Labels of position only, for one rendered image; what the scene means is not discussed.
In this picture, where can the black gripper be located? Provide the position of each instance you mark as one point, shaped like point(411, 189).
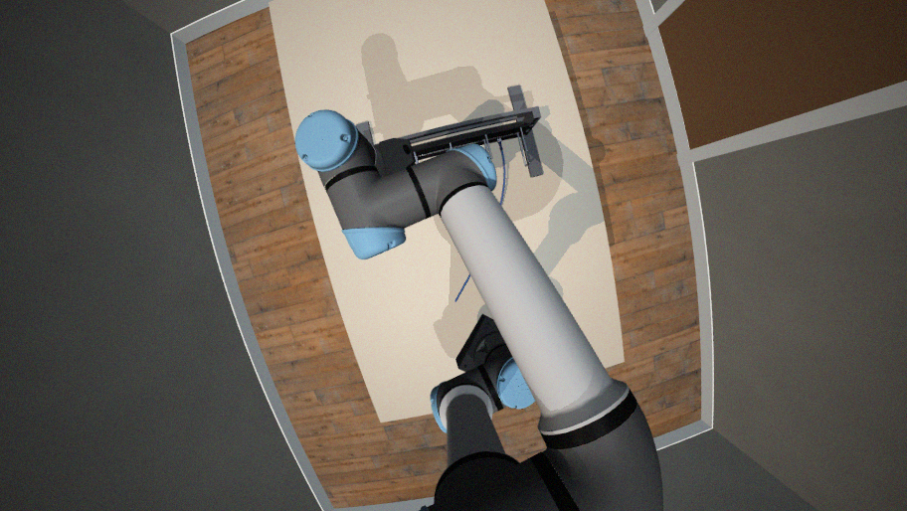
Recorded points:
point(394, 154)

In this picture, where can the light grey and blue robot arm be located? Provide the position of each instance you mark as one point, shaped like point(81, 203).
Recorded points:
point(603, 449)

